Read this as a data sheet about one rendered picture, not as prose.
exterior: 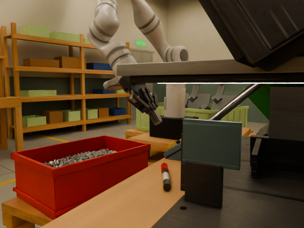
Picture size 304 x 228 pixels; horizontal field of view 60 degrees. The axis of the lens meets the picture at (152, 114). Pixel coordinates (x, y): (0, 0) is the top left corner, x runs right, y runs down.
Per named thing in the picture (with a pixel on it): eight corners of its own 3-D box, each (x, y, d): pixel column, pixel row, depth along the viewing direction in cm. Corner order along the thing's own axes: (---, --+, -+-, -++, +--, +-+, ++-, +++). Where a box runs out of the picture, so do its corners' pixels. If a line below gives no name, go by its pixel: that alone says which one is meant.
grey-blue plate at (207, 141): (180, 200, 45) (181, 119, 44) (184, 195, 47) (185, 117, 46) (237, 212, 41) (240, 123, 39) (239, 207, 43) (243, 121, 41)
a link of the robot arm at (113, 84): (122, 90, 83) (112, 74, 84) (147, 68, 78) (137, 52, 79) (103, 91, 75) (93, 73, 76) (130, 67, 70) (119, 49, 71)
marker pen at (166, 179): (171, 191, 49) (171, 183, 49) (163, 191, 49) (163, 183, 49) (167, 168, 62) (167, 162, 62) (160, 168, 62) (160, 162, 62)
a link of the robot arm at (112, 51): (103, 73, 77) (120, 54, 72) (79, 31, 80) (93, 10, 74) (119, 71, 82) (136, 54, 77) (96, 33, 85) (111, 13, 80)
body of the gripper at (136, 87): (130, 65, 70) (148, 94, 69) (145, 67, 78) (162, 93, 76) (111, 81, 74) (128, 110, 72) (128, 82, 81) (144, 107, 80)
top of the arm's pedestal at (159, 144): (127, 146, 123) (127, 137, 122) (163, 135, 149) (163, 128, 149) (190, 156, 105) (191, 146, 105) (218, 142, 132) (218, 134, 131)
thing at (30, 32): (131, 123, 726) (130, 40, 701) (19, 142, 496) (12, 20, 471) (118, 121, 760) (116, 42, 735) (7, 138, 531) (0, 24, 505)
